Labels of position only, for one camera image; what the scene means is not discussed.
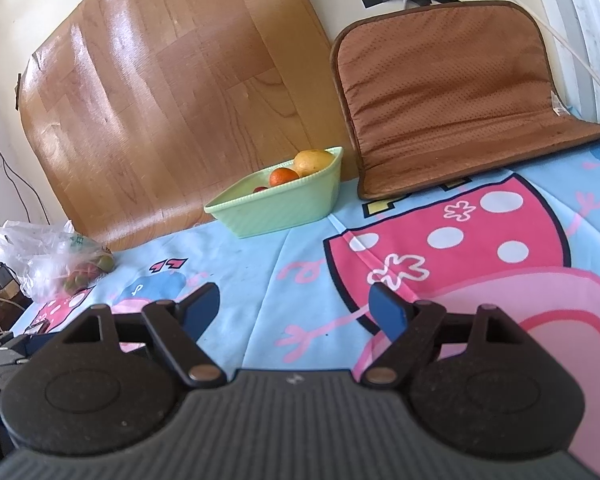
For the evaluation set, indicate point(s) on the wood-pattern board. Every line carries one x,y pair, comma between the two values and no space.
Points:
155,110

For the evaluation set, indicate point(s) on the brown seat cushion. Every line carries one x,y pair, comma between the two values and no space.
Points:
455,85

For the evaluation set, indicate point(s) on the cartoon pig printed blanket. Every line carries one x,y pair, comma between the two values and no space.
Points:
280,270

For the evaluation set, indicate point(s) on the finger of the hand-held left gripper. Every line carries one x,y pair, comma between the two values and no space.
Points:
32,344

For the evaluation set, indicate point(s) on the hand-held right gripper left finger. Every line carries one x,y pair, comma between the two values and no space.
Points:
202,310

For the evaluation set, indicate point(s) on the large yellow grapefruit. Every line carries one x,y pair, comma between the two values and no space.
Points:
312,161

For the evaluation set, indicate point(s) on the small orange mandarin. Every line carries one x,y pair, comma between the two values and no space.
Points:
283,176

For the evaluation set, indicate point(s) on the light green plastic basket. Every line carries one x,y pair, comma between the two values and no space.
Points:
280,215

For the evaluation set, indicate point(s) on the dark box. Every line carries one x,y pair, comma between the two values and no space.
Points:
5,277

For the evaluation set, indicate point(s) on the beige tube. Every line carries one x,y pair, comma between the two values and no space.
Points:
555,30

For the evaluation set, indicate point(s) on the bunch of mixed cherry tomatoes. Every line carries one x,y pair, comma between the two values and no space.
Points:
87,267

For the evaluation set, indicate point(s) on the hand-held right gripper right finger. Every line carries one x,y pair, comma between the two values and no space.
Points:
387,315

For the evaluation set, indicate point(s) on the clear plastic bag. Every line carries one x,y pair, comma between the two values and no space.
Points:
40,260

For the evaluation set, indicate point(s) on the small fruits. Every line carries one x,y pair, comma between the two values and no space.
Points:
260,189

